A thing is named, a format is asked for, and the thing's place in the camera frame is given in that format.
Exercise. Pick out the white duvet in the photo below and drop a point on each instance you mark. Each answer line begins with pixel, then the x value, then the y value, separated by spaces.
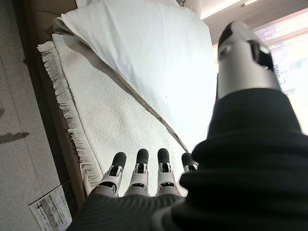
pixel 149 53

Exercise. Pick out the printed paper sheet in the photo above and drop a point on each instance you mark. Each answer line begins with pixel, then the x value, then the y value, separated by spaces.
pixel 50 209

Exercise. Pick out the cream textured fringed blanket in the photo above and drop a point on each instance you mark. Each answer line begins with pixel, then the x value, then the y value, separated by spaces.
pixel 108 115

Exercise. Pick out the beige bedspread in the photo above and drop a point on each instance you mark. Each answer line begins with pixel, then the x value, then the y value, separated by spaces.
pixel 115 72

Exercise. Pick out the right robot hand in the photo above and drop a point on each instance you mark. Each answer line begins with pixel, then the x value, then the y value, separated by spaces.
pixel 240 168

